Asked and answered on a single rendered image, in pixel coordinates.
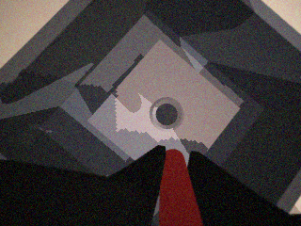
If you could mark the red peg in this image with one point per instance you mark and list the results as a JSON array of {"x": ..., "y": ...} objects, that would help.
[{"x": 177, "y": 205}]

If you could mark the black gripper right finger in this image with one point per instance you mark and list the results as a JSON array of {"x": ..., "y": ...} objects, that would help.
[{"x": 224, "y": 201}]

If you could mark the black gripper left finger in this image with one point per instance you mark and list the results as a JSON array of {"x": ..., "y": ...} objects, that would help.
[{"x": 37, "y": 195}]

